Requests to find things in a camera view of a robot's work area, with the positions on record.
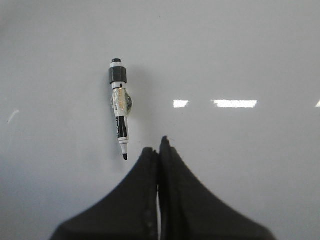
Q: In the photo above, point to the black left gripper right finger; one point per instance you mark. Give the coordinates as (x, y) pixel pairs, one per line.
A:
(189, 211)

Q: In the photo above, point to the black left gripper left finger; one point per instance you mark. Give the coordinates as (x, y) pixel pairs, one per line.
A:
(129, 212)

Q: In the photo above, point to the white whiteboard with aluminium frame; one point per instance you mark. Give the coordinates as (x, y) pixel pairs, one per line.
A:
(233, 84)

